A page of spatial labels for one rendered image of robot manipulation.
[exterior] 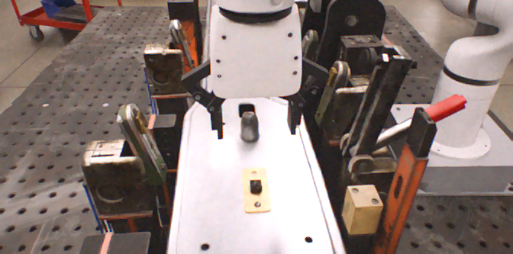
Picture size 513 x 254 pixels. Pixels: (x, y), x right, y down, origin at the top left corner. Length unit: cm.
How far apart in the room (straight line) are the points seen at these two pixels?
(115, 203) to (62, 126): 71
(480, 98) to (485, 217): 29
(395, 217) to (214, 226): 22
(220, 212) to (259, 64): 23
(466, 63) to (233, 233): 63
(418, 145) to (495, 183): 70
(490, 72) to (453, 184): 29
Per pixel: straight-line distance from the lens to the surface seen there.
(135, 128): 53
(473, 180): 105
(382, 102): 46
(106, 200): 63
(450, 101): 53
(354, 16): 73
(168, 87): 88
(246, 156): 60
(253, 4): 35
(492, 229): 103
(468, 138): 102
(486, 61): 90
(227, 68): 39
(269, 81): 40
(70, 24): 351
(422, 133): 38
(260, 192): 54
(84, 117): 131
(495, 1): 86
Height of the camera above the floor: 140
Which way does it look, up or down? 35 degrees down
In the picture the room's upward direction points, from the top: straight up
